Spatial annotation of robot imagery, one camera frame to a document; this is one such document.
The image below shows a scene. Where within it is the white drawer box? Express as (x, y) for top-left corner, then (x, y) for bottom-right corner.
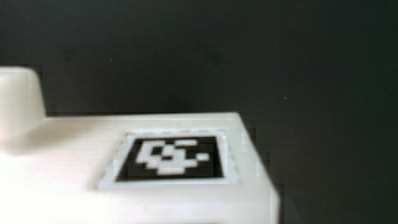
(0, 67), (281, 224)

